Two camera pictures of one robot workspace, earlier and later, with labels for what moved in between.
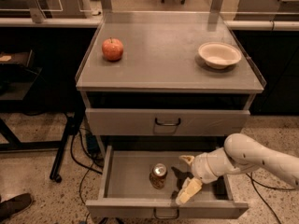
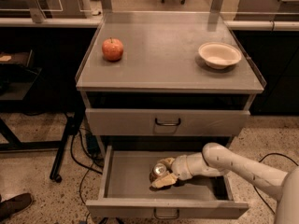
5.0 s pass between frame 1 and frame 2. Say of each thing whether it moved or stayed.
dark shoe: stayed
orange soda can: stayed
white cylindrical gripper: moved
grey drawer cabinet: stayed
